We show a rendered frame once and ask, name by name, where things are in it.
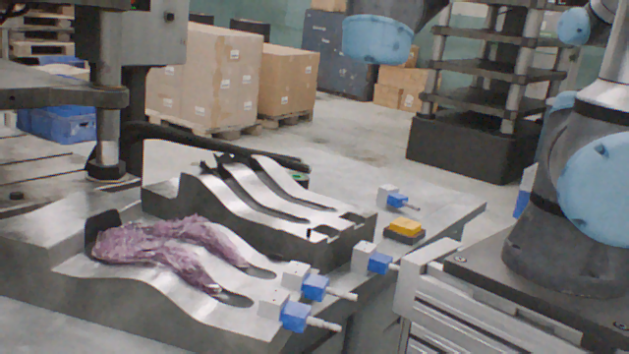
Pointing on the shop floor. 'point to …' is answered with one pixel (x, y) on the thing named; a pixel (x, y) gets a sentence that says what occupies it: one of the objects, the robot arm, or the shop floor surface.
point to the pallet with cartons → (287, 86)
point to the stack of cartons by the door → (402, 85)
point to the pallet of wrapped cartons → (210, 85)
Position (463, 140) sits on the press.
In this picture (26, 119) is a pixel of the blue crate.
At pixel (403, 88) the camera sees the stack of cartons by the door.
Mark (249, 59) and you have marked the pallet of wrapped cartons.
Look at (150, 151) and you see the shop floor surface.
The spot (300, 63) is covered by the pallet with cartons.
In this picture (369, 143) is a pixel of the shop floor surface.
